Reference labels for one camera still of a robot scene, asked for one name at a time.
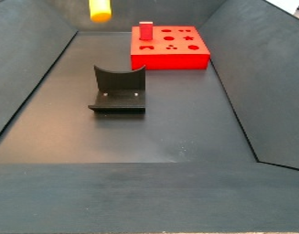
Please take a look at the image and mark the yellow oval cylinder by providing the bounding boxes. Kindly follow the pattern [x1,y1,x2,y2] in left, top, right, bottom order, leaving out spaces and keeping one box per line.
[90,0,111,23]

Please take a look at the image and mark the black curved fixture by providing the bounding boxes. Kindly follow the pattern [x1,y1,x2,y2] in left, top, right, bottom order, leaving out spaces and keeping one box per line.
[88,67,146,112]

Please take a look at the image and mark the red shape sorter block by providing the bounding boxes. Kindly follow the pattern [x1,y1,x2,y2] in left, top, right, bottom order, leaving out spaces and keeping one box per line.
[131,26,210,69]

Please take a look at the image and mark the red rectangular peg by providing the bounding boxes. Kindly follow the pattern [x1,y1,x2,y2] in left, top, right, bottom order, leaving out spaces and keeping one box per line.
[139,21,152,40]

